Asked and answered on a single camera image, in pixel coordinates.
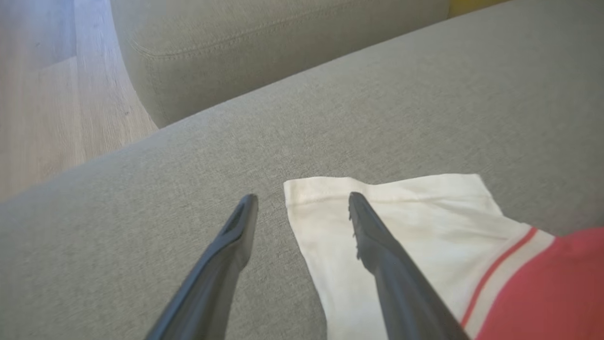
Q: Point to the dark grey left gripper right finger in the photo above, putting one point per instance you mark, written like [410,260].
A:
[401,293]

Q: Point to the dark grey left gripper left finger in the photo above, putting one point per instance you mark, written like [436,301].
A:
[212,283]

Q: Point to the red white striped garment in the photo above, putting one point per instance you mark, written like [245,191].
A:
[439,222]

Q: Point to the grey fabric sofa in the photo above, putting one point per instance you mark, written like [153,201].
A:
[188,165]

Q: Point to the grey sofa seat cushion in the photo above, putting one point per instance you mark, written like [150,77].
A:
[236,47]

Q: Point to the large yellow sofa backrest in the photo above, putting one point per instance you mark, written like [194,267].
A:
[465,5]

